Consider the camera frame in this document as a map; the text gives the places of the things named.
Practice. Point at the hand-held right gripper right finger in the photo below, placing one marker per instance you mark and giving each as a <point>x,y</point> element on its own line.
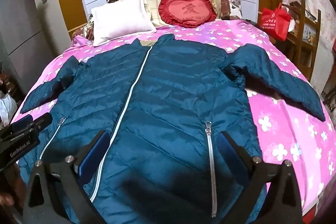
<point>227,148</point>

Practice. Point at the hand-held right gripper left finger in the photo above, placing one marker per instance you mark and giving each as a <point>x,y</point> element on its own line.
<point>95,150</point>

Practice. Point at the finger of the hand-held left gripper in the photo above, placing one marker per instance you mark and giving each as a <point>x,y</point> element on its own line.
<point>43,120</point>
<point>23,123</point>

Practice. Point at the teal puffer jacket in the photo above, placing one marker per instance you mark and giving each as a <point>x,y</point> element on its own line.
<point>170,82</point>

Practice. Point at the person's left hand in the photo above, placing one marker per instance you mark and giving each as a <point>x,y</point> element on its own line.
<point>5,199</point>

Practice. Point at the white plastic bag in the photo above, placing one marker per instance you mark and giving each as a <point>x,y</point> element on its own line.
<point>8,108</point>

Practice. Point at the pink floral bedsheet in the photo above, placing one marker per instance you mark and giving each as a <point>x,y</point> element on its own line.
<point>283,121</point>

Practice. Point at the grey refrigerator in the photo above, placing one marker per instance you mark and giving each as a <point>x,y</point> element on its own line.
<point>23,29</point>

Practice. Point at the white pillow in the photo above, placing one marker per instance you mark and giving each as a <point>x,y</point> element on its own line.
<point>120,19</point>

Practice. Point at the red shopping bag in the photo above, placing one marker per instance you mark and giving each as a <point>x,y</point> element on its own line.
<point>275,22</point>

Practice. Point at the wooden shelf rack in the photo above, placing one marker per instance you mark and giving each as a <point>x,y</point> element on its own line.
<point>315,43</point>

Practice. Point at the red heart-shaped cushion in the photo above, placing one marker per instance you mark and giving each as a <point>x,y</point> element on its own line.
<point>187,10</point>

